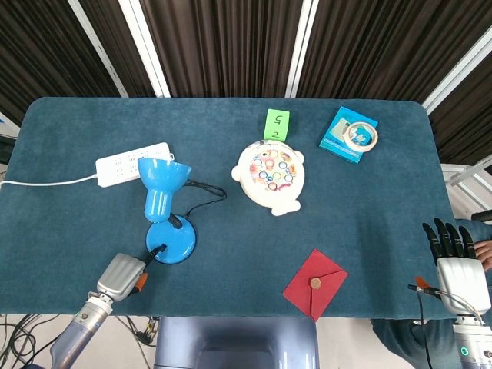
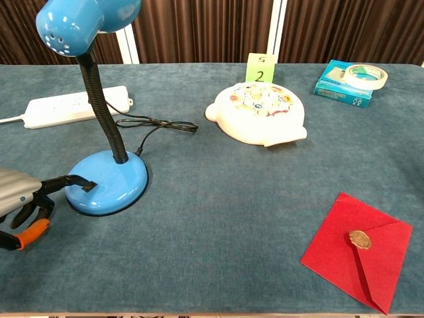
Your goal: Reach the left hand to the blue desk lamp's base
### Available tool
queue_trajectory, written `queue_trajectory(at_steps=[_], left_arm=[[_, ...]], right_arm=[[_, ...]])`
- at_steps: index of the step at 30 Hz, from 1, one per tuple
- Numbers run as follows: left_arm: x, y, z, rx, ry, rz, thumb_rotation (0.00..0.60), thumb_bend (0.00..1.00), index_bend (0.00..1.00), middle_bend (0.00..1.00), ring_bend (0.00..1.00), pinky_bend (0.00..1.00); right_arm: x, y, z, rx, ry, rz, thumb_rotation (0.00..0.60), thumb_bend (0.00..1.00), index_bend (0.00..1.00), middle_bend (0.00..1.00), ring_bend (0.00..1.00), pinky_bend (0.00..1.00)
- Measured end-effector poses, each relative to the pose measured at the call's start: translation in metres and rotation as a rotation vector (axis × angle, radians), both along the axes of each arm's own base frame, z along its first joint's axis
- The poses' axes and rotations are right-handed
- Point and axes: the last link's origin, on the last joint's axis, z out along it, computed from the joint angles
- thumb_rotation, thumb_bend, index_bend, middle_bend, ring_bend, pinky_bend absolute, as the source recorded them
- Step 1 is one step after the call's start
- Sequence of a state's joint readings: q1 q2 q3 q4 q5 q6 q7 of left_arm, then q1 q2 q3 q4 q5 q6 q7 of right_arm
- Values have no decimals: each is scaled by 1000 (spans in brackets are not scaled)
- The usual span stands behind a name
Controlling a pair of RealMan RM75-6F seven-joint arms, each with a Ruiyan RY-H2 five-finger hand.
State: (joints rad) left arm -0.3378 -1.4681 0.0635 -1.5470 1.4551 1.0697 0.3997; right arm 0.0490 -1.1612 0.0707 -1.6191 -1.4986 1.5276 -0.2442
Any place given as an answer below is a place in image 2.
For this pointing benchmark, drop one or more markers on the white fishing game toy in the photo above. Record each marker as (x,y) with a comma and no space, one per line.
(251,126)

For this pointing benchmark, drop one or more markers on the green number card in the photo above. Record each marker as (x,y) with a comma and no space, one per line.
(260,68)

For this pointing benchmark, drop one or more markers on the white window frame post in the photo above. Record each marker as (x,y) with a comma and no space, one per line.
(277,30)
(129,46)

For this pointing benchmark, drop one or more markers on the red envelope with gold seal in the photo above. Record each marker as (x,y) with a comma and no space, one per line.
(331,251)

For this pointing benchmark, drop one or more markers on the white power strip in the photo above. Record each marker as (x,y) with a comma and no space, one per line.
(59,109)

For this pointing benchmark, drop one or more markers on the brown pleated curtain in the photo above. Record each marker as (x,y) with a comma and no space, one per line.
(198,30)

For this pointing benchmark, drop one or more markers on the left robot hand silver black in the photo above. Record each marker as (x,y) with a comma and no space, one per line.
(16,192)

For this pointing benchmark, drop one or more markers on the blue felt table cloth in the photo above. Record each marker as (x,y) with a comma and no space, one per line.
(215,215)

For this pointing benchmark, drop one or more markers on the blue desk lamp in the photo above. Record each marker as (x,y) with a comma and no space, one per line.
(109,185)

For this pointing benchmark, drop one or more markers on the cream tape roll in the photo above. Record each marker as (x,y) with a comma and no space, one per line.
(364,83)

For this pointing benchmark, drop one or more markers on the blue cardboard box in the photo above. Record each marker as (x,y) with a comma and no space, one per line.
(331,89)

